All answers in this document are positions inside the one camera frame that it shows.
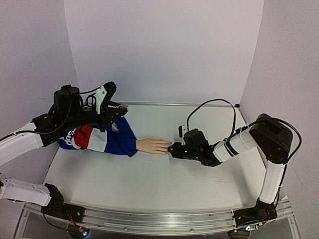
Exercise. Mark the mannequin hand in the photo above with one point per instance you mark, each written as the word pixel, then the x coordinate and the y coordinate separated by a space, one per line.
pixel 153 145

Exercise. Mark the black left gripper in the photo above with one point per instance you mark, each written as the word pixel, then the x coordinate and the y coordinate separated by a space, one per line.
pixel 108 119

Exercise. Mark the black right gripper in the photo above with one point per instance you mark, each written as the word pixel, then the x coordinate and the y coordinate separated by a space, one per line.
pixel 181 149

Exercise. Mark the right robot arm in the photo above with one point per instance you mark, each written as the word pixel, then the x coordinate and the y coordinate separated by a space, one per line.
pixel 276 141

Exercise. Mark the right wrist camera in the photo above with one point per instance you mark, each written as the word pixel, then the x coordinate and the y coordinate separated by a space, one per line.
pixel 182 130

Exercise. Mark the aluminium front rail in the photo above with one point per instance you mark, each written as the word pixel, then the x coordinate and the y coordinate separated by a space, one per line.
pixel 176 224

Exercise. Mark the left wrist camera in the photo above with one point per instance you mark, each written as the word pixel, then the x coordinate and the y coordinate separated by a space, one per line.
pixel 104 94

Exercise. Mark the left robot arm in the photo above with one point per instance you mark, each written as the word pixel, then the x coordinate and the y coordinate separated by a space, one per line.
pixel 46 195

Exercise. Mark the blue red white jacket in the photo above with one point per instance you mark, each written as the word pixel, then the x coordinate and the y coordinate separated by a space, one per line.
pixel 118 139

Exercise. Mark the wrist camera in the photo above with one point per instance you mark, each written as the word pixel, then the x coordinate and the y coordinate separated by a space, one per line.
pixel 182 130
pixel 104 94

